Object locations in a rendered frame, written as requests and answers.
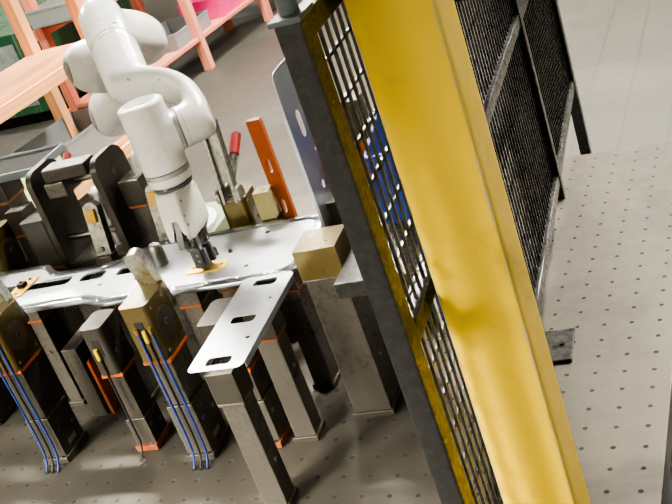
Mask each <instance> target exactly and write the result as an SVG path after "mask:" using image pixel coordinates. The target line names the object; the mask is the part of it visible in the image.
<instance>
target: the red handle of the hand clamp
mask: <svg viewBox="0 0 672 504"><path fill-rule="evenodd" d="M240 143H241V134H240V133H239V132H238V131H234V132H232V133H231V137H230V147H229V159H230V162H231V165H232V168H233V171H234V175H235V178H236V174H237V164H238V157H239V153H240ZM224 195H225V197H227V198H228V199H230V198H233V195H232V191H231V188H230V185H229V182H227V183H226V191H225V193H224Z"/></svg>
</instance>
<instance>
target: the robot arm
mask: <svg viewBox="0 0 672 504"><path fill-rule="evenodd" d="M78 19H79V25H80V29H81V31H82V34H83V36H84V38H85V39H83V40H80V41H78V42H76V43H74V44H73V45H71V46H70V47H69V48H68V49H67V50H66V51H65V53H64V56H63V68H64V71H65V74H66V76H67V78H68V79H69V81H70V82H71V83H72V84H73V85H74V86H75V87H76V88H78V89H79V90H81V91H84V92H87V93H93V94H92V96H91V98H90V102H89V109H88V111H89V115H90V119H91V121H92V124H93V126H94V127H95V129H96V130H97V131H98V132H99V133H101V134H102V135H104V136H108V137H115V136H119V135H123V134H125V133H126V135H127V137H128V140H129V142H130V144H131V146H132V149H133V150H132V151H131V161H132V164H133V166H134V169H135V168H140V167H141V169H142V172H143V174H144V176H145V179H146V181H147V183H148V186H149V188H150V189H151V190H153V191H154V193H155V194H156V195H155V199H156V204H157V207H158V211H159V214H160V217H161V220H162V223H163V226H164V228H165V231H166V233H167V236H168V238H169V240H170V242H171V243H175V242H176V241H177V242H178V247H179V250H180V251H181V250H187V252H190V255H191V257H192V259H193V262H194V264H195V266H196V268H197V269H202V268H208V267H211V265H212V263H211V261H213V260H216V258H217V257H216V255H215V252H214V250H213V247H212V245H211V243H210V241H208V240H209V239H210V236H209V234H208V230H209V229H210V228H211V227H212V226H213V225H214V224H215V223H216V221H217V218H218V216H217V213H216V211H215V209H213V208H211V207H206V204H205V202H204V199H203V197H202V195H201V193H200V191H199V189H198V187H197V185H196V183H195V182H194V180H193V177H192V173H193V171H192V167H191V164H190V163H189V161H188V158H187V156H186V154H185V149H186V148H187V147H190V146H192V145H195V144H197V143H200V142H202V141H204V140H206V139H208V138H210V137H211V136H212V135H213V134H214V133H215V131H216V120H215V118H214V115H213V113H212V111H211V108H210V106H209V104H208V102H207V101H206V99H205V97H204V95H203V93H202V92H201V90H200V89H199V88H198V87H197V85H196V84H195V83H194V82H193V81H192V80H191V79H189V78H188V77H187V76H185V75H183V74H182V73H180V72H177V71H175V70H172V69H168V68H163V67H155V66H149V65H151V64H153V63H155V62H157V61H158V60H160V59H161V58H162V57H163V56H164V55H165V53H166V51H167V49H168V43H169V41H168V36H167V33H166V31H165V29H164V27H163V26H162V25H161V23H160V22H159V21H157V20H156V19H155V18H153V17H152V16H150V15H148V14H146V13H143V12H140V11H136V10H129V9H121V8H120V7H119V5H118V4H117V3H116V2H115V1H113V0H85V1H84V2H83V4H82V5H81V7H80V10H79V16H78ZM186 235H187V236H186ZM189 240H194V242H193V241H191V242H189ZM210 259H211V261H210Z"/></svg>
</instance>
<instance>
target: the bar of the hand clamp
mask: <svg viewBox="0 0 672 504"><path fill-rule="evenodd" d="M215 120H216V131H215V133H214V134H213V135H212V136H211V137H210V138H208V139H206V140H204V141H203V144H204V147H205V150H206V153H207V157H208V160H209V163H210V166H211V169H212V172H213V176H214V179H215V182H216V185H217V188H218V191H219V194H220V198H221V201H222V204H223V205H227V203H226V201H227V199H228V198H227V197H225V195H224V193H225V191H226V187H225V184H224V183H227V182H229V185H230V188H231V191H232V195H233V198H234V201H235V203H238V202H239V201H238V200H237V197H236V195H235V187H236V185H238V184H237V181H236V178H235V175H234V171H233V168H232V165H231V162H230V159H229V155H228V152H227V149H226V146H225V143H224V139H223V136H222V133H221V130H220V126H219V123H218V120H217V118H215Z"/></svg>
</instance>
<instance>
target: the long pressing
mask: <svg viewBox="0 0 672 504"><path fill-rule="evenodd" d="M317 228H323V227H322V225H321V222H320V219H319V216H318V215H317V214H307V215H302V216H296V217H291V218H285V219H280V220H274V221H269V222H263V223H258V224H253V225H247V226H242V227H236V228H231V229H225V230H220V231H214V232H209V233H208V234H209V236H210V239H209V240H208V241H210V243H211V245H212V247H213V246H215V247H216V248H217V250H218V252H219V253H220V254H219V255H217V256H216V257H217V258H216V260H221V259H226V258H229V259H230V261H229V262H228V264H227V265H226V267H225V268H224V269H222V270H217V271H211V272H205V273H199V274H193V275H186V272H187V271H188V269H189V268H190V266H191V265H193V264H194V262H193V259H192V257H191V255H190V252H187V250H181V251H180V250H179V247H178V242H177V241H176V242H175V243H171V242H170V240H165V241H160V242H158V243H159V244H161V246H162V247H163V248H164V250H165V253H166V255H167V257H168V259H169V263H168V264H167V265H165V266H163V267H160V268H156V269H157V271H158V272H159V274H160V276H161V277H162V279H163V280H164V282H165V283H166V285H167V287H168V288H169V290H170V291H171V293H172V295H173V296H175V295H181V294H187V293H194V292H200V291H206V290H212V289H219V288H225V287H231V286H237V285H241V283H242V282H243V281H244V280H245V279H247V278H251V277H257V276H263V275H269V274H275V273H282V272H288V271H291V272H293V273H294V272H296V271H297V270H298V269H297V266H296V264H295V261H294V259H293V256H292V251H293V249H294V247H295V246H296V244H297V242H298V240H299V239H300V237H301V235H302V233H303V232H304V231H306V230H311V229H317ZM268 231H270V232H269V233H266V232H268ZM229 249H232V251H233V252H232V253H228V250H229ZM125 257H126V255H125V256H123V257H121V258H119V259H117V260H115V261H112V262H109V263H106V264H101V265H95V266H89V267H84V268H78V269H73V270H67V271H60V272H58V271H56V270H55V269H54V268H53V266H51V265H40V266H34V267H29V268H23V269H18V270H12V271H7V272H1V273H0V279H1V281H2V282H3V283H4V284H5V286H6V287H7V288H8V289H11V288H16V287H17V286H16V285H17V284H18V283H19V281H23V280H24V279H25V278H27V277H32V276H38V275H39V278H38V279H37V280H36V282H35V283H34V284H33V285H35V284H40V283H46V282H52V281H57V280H63V279H69V278H72V279H71V280H70V281H69V282H68V283H66V284H63V285H58V286H52V287H46V288H40V289H35V290H29V289H30V288H31V287H32V286H33V285H32V286H31V287H30V288H29V289H28V290H29V291H28V290H27V291H26V292H25V293H24V294H23V295H22V296H21V297H18V298H15V299H16V300H17V302H18V303H19V304H20V306H21V307H22V308H23V310H24V311H25V312H26V313H30V312H36V311H43V310H49V309H55V308H61V307H67V306H73V305H80V304H89V305H96V306H112V305H118V304H122V303H123V302H124V300H125V299H126V298H127V297H128V295H129V294H130V293H131V291H132V290H133V289H134V288H135V286H137V285H138V282H137V281H136V280H134V279H135V278H134V276H133V275H132V273H128V274H122V275H118V274H119V273H120V271H121V270H123V269H126V268H128V267H127V265H126V264H125ZM245 265H248V266H247V267H244V266H245ZM103 272H106V273H105V274H104V275H103V276H102V277H100V278H98V279H93V280H87V281H81V280H82V279H83V278H84V277H85V276H87V275H92V274H98V273H103ZM100 284H102V285H100ZM98 285H100V286H98Z"/></svg>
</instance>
